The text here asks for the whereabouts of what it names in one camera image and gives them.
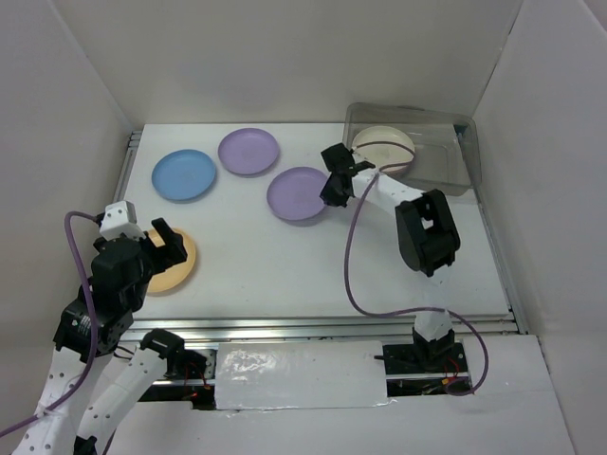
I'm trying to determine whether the orange plate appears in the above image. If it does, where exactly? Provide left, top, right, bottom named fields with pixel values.
left=147, top=228, right=197, bottom=295

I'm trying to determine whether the purple plate front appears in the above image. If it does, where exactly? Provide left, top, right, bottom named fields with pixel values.
left=267, top=167, right=327, bottom=222

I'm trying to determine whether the purple plate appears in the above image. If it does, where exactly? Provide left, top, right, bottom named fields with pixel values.
left=217, top=128, right=280, bottom=176
left=267, top=167, right=327, bottom=222

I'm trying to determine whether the cream plate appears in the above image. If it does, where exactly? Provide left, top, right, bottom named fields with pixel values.
left=352, top=125, right=415, bottom=178

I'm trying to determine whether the blue plate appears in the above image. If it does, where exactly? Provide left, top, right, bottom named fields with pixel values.
left=151, top=149, right=217, bottom=203

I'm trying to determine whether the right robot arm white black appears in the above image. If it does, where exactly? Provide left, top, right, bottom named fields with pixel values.
left=320, top=143, right=461, bottom=372

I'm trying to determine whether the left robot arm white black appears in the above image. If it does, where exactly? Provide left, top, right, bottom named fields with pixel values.
left=1, top=211, right=187, bottom=454

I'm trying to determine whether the clear plastic bin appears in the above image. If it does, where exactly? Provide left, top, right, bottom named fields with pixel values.
left=343, top=102, right=483, bottom=196

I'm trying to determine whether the purple plate rear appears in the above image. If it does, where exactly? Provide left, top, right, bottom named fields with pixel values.
left=217, top=128, right=280, bottom=176

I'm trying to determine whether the white foil cover panel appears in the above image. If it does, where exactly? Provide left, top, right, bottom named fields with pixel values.
left=214, top=341, right=389, bottom=410

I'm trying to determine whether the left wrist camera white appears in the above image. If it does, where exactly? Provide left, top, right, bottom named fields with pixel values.
left=100, top=200, right=143, bottom=241

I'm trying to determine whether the aluminium frame rail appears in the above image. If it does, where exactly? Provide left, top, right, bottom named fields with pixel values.
left=120, top=124, right=517, bottom=341

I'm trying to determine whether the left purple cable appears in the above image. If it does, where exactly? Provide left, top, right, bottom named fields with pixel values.
left=0, top=211, right=101, bottom=437

